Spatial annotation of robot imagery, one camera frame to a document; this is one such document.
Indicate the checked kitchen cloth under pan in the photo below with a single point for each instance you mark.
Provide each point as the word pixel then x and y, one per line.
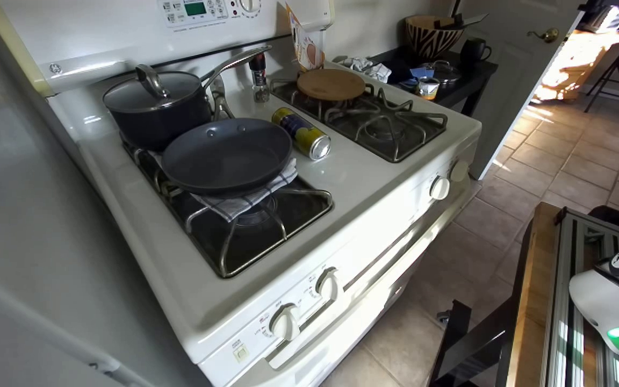
pixel 234 205

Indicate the dark nonstick frying pan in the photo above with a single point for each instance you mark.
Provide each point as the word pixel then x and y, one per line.
pixel 226 156

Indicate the white gas stove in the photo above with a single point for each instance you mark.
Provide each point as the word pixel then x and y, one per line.
pixel 71 53

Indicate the yellow and blue spray can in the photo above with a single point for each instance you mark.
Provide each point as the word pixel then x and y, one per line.
pixel 306 137

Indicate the white stove knob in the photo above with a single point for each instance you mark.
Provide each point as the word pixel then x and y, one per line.
pixel 327 285
pixel 285 324
pixel 439 191

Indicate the left black burner grate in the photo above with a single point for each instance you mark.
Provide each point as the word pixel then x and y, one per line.
pixel 234 246

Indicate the black burner grate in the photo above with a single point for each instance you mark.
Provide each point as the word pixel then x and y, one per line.
pixel 234 246
pixel 390 130

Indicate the right black burner grate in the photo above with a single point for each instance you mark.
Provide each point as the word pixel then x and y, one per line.
pixel 390 130

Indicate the crumpled checked towel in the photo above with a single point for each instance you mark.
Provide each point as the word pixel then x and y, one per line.
pixel 367 67

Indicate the glass pepper grinder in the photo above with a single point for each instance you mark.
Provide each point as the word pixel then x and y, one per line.
pixel 258 78

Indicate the small jar with blue lid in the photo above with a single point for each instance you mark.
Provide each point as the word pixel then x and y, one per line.
pixel 427 84

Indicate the black side table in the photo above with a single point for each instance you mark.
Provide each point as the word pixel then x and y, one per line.
pixel 462 96

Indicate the black lidded saucepan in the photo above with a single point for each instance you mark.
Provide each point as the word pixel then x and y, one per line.
pixel 158 107

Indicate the zebra pattern basket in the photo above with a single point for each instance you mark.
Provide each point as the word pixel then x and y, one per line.
pixel 430 38

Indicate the black mug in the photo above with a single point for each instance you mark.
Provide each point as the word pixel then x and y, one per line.
pixel 476 51

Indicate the wooden edged metal rack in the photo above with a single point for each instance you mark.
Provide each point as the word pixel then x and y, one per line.
pixel 553 345

